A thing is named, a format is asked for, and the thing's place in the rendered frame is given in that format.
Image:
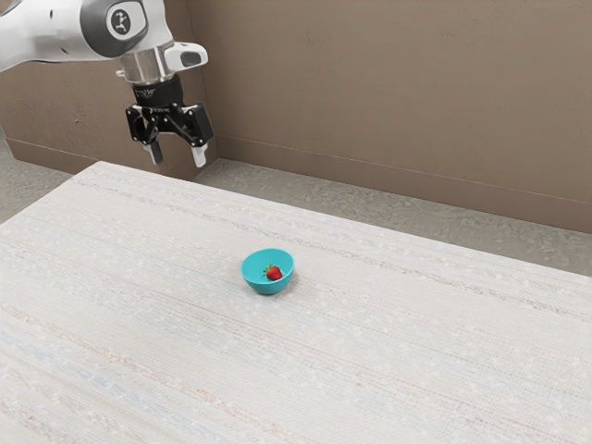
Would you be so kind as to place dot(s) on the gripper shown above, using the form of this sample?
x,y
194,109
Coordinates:
x,y
159,97

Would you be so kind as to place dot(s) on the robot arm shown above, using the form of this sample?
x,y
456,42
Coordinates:
x,y
55,28

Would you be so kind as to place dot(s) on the teal bowl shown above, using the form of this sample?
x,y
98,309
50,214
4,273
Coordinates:
x,y
259,277

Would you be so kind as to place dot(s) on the red strawberry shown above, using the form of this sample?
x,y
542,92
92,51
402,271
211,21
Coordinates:
x,y
273,273

